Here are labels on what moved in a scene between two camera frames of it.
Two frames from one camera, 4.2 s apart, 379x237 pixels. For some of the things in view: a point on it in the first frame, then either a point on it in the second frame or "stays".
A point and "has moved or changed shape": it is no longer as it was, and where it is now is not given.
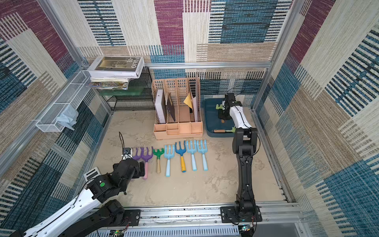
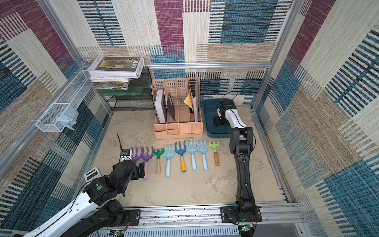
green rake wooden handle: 158,154 stays
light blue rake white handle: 192,151 stays
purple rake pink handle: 137,157 stays
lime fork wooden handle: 220,107 has moved or changed shape
